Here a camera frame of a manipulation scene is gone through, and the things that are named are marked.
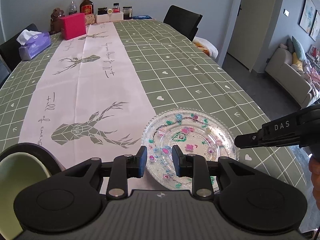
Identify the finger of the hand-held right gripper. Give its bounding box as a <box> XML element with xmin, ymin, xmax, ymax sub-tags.
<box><xmin>234</xmin><ymin>116</ymin><xmax>300</xmax><ymax>149</ymax></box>

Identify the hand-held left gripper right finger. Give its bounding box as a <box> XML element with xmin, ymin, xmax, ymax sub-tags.
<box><xmin>172</xmin><ymin>144</ymin><xmax>256</xmax><ymax>199</ymax></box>

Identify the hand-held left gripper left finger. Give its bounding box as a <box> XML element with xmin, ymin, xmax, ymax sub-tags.
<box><xmin>60</xmin><ymin>145</ymin><xmax>148</xmax><ymax>201</ymax></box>

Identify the clear floral glass plate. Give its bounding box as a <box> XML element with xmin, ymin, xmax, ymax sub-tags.
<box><xmin>144</xmin><ymin>108</ymin><xmax>240</xmax><ymax>190</ymax></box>
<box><xmin>143</xmin><ymin>110</ymin><xmax>240</xmax><ymax>191</ymax></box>

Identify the green ceramic bowl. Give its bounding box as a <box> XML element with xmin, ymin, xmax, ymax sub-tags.
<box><xmin>0</xmin><ymin>153</ymin><xmax>52</xmax><ymax>235</ymax></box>

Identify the person's right hand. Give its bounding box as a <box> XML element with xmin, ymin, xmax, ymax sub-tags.
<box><xmin>308</xmin><ymin>154</ymin><xmax>320</xmax><ymax>212</ymax></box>

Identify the pink blanket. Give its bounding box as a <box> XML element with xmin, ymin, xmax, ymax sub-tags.
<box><xmin>301</xmin><ymin>61</ymin><xmax>320</xmax><ymax>98</ymax></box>

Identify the beige sofa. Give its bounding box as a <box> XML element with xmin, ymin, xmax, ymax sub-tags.
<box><xmin>265</xmin><ymin>47</ymin><xmax>320</xmax><ymax>108</ymax></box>

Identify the teal cushion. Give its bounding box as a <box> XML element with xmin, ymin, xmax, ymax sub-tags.
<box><xmin>291</xmin><ymin>35</ymin><xmax>307</xmax><ymax>62</ymax></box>

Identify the green checked tablecloth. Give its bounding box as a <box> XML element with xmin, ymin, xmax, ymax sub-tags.
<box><xmin>0</xmin><ymin>19</ymin><xmax>307</xmax><ymax>190</ymax></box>

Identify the white deer print table runner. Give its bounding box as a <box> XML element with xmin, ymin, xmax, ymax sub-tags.
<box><xmin>19</xmin><ymin>22</ymin><xmax>157</xmax><ymax>170</ymax></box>

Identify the white cloth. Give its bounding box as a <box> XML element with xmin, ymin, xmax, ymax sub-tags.
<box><xmin>193</xmin><ymin>36</ymin><xmax>219</xmax><ymax>58</ymax></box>

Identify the white door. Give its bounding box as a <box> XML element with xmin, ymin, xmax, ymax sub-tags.
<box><xmin>226</xmin><ymin>0</ymin><xmax>275</xmax><ymax>72</ymax></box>

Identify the black chair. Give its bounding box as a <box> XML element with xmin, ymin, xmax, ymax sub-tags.
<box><xmin>0</xmin><ymin>24</ymin><xmax>38</xmax><ymax>73</ymax></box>
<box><xmin>163</xmin><ymin>5</ymin><xmax>203</xmax><ymax>42</ymax></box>

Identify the white storage box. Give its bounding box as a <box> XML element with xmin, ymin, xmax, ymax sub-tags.
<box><xmin>96</xmin><ymin>12</ymin><xmax>124</xmax><ymax>23</ymax></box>

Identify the red box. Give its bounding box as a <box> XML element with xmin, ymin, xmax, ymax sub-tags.
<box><xmin>58</xmin><ymin>13</ymin><xmax>87</xmax><ymax>41</ymax></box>

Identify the purple tissue box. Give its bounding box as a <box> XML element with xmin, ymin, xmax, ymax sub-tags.
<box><xmin>16</xmin><ymin>29</ymin><xmax>52</xmax><ymax>61</ymax></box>

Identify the brown liquor bottle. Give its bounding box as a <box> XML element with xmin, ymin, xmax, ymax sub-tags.
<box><xmin>79</xmin><ymin>0</ymin><xmax>94</xmax><ymax>15</ymax></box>

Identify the brown figurine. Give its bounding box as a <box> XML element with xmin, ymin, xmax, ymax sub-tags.
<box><xmin>49</xmin><ymin>8</ymin><xmax>66</xmax><ymax>35</ymax></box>

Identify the framed wall picture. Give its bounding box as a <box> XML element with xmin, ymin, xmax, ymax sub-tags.
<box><xmin>309</xmin><ymin>10</ymin><xmax>320</xmax><ymax>42</ymax></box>
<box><xmin>299</xmin><ymin>0</ymin><xmax>316</xmax><ymax>34</ymax></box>

